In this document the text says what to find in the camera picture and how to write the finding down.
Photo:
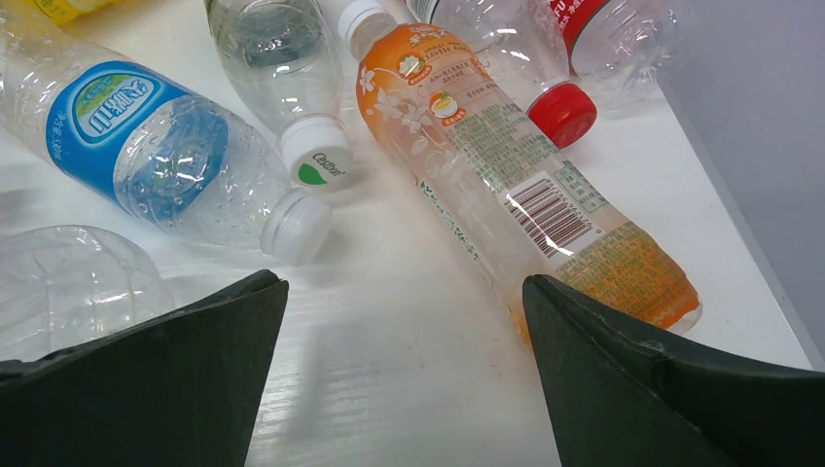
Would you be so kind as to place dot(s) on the orange label tea bottle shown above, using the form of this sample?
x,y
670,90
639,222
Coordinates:
x,y
514,201

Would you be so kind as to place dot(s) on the blue label water bottle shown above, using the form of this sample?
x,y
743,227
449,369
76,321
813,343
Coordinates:
x,y
164,154

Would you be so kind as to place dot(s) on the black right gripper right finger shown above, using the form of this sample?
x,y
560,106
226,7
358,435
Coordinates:
x,y
622,392

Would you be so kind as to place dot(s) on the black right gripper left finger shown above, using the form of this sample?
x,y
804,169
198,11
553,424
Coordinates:
x,y
181,389

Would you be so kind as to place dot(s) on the clear bottle white Cestbon cap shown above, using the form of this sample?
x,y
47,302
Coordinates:
x,y
281,59

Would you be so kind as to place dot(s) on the red label bottle red cap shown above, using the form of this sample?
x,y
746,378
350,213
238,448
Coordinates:
x,y
565,62

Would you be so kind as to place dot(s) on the yellow juice bottle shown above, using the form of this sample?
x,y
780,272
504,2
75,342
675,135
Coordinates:
x,y
57,12

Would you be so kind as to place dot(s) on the clear crushed plastic bottle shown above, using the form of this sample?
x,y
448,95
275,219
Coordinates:
x,y
69,284

